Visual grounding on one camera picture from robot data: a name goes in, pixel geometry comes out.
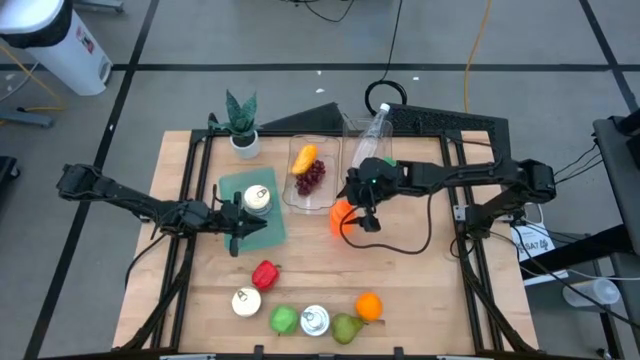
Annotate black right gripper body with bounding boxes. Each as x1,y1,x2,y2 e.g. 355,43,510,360
347,158,402,234

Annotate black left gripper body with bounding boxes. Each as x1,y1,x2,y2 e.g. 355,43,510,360
205,192,246,257

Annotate clear plastic container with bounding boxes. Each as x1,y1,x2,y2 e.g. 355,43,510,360
341,117,396,186
282,133,343,216

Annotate orange plastic bottle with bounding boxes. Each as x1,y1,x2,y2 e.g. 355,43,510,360
328,198,359,238

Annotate blue label tin can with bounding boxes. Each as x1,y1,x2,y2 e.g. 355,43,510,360
243,184,274,217

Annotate clear plastic bottle white cap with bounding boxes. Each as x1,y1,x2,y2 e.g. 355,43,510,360
351,102,392,171

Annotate red bell pepper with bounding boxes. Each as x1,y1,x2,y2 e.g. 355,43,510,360
251,259,281,293

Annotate yellow banana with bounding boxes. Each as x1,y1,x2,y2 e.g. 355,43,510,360
291,143,319,176

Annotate pale lid tin can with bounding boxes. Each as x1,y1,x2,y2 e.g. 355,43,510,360
230,286,263,319

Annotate orange fruit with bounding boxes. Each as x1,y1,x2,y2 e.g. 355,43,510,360
354,291,385,323

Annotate olive label tuna can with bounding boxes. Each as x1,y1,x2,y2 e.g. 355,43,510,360
299,304,332,338

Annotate green pear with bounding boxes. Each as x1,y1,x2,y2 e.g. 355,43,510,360
330,312,370,346

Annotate teal plastic tray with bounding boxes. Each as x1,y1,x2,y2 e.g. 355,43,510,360
218,167,289,254

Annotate red grapes bunch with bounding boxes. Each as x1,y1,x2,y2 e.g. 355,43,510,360
294,158,327,197

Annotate black flat panel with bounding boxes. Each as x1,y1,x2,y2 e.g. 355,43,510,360
259,102,351,132

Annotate green bell pepper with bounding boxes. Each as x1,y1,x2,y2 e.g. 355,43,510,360
268,304,300,336

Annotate black perforated panel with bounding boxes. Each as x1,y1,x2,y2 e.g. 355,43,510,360
387,102,512,169

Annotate potted plant white pot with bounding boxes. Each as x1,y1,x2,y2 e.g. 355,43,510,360
207,89,261,161

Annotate white labelled box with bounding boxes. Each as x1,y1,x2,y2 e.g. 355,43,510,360
509,223,557,264

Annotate grey stand foot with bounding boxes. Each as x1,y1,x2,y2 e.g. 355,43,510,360
0,107,55,130

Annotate white trash bin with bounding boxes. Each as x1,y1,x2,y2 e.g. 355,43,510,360
0,0,114,97

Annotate black floor object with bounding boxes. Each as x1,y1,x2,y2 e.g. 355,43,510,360
0,155,21,184

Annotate black beam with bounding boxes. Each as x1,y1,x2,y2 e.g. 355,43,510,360
519,224,640,281

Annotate dark grey cart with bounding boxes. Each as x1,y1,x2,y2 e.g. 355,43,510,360
592,107,640,241

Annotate translucent bottle on floor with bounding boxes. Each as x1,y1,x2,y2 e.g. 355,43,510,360
562,277,622,308

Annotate grey metal bar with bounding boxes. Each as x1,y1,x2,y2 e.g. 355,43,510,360
73,0,125,15

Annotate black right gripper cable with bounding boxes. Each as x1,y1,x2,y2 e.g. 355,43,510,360
338,189,435,256

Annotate black coiled cable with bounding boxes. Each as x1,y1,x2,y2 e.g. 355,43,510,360
363,0,409,120

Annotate yellow cable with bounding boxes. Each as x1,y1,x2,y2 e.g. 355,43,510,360
462,0,495,114

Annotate thin black floor cable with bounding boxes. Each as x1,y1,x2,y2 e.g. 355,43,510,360
282,0,357,24

